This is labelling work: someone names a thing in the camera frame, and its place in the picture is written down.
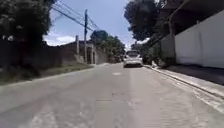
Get distant trees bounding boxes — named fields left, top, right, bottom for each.
left=89, top=29, right=127, bottom=64

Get dark stone wall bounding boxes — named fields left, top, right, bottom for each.
left=0, top=40, right=110, bottom=70

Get group of trees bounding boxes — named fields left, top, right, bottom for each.
left=123, top=0, right=168, bottom=64

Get large dark tree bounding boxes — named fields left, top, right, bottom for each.
left=0, top=0, right=57, bottom=78

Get white boundary wall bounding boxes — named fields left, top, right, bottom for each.
left=159, top=9, right=224, bottom=70

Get grey concrete road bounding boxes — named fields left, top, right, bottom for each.
left=0, top=62, right=224, bottom=128

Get overhead wires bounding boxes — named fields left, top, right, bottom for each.
left=49, top=0, right=102, bottom=33

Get raised grey pavement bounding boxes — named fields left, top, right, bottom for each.
left=143, top=63, right=224, bottom=101

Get grass verge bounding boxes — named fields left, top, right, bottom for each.
left=0, top=63, right=95, bottom=86

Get white car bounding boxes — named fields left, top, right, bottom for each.
left=122, top=49, right=144, bottom=69

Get utility pole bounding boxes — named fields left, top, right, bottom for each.
left=82, top=8, right=89, bottom=65

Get building with dark roof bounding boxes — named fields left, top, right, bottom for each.
left=156, top=0, right=224, bottom=41

